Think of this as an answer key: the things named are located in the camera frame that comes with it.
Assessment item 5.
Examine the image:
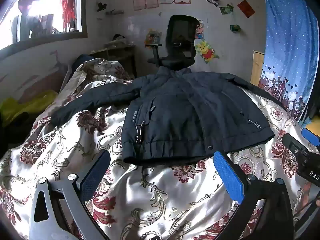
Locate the yellow-green cloth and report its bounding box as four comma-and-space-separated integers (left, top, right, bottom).
0, 90, 59, 128

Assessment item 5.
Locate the white floral satin blanket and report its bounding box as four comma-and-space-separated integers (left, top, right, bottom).
0, 57, 320, 240

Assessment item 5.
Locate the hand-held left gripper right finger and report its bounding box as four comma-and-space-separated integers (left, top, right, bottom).
213, 151, 295, 240

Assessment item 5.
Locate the window with dark frame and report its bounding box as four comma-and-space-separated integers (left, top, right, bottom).
0, 0, 88, 51

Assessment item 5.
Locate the red envelope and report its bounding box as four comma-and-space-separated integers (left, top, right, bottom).
237, 0, 256, 19

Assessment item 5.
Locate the blue dotted curtain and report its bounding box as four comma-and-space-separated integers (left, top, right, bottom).
257, 0, 320, 122

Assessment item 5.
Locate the green photo card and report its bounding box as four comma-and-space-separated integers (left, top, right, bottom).
219, 4, 234, 16

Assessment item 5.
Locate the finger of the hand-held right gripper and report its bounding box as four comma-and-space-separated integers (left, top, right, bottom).
301, 127, 320, 147

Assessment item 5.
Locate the black office chair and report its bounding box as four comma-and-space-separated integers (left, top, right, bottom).
145, 15, 198, 71

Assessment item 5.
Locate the dark navy padded jacket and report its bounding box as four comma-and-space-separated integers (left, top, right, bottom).
50, 66, 288, 166

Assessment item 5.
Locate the red hanging decoration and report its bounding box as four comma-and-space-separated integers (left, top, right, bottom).
59, 0, 77, 29

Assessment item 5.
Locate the yellow bear poster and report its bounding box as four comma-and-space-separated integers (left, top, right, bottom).
195, 39, 219, 64

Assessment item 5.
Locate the cartoon figure poster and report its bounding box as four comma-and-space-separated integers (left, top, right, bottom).
195, 19, 204, 40

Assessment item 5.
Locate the colourful cartoon sticker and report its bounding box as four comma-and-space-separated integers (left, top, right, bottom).
145, 29, 163, 47

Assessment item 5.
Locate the blue cloth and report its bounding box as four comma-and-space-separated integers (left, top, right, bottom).
71, 54, 95, 73

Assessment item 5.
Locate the wooden desk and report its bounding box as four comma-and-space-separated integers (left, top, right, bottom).
89, 44, 137, 78

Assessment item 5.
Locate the light wooden board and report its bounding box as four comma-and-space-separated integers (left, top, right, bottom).
251, 51, 265, 86

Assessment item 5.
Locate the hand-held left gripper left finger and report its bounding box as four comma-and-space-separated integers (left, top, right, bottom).
29, 150, 112, 240

